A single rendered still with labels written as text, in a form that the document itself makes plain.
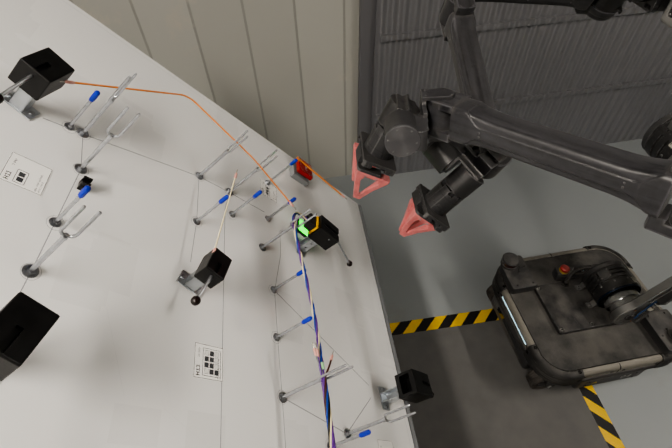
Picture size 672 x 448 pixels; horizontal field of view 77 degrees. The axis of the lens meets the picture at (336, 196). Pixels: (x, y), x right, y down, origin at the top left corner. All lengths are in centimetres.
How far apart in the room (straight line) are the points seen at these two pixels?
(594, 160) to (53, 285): 69
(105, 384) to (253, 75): 177
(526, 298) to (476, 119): 139
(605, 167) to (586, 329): 142
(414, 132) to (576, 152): 22
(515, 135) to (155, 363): 59
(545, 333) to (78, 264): 170
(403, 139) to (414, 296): 156
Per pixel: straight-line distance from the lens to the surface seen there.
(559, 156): 67
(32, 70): 68
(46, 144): 73
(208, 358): 68
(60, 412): 57
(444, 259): 232
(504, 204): 266
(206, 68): 216
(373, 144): 77
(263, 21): 205
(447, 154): 86
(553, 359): 193
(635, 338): 212
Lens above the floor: 188
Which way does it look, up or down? 47 degrees down
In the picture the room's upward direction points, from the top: 2 degrees counter-clockwise
